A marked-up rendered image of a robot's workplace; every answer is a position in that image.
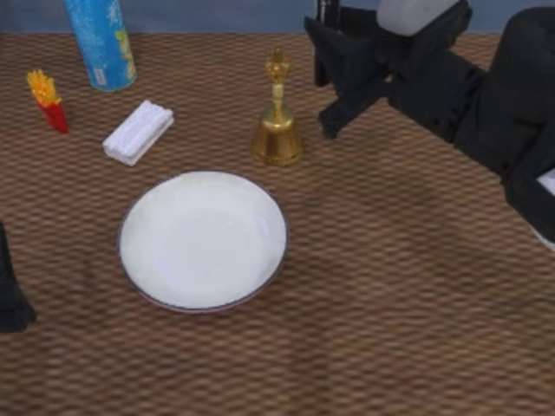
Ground white folded towel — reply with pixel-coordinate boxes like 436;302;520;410
101;99;176;168

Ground blue cylindrical chips can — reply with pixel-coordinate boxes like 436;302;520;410
63;0;139;93

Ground white round plate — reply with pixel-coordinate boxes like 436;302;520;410
117;170;289;313

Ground brown woven table mat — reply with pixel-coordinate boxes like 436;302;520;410
0;33;555;416

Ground golden hand bell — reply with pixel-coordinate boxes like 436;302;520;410
250;48;304;167

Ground toy french fries red box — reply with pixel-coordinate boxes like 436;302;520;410
26;68;70;134

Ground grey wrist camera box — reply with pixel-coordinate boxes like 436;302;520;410
375;0;461;36

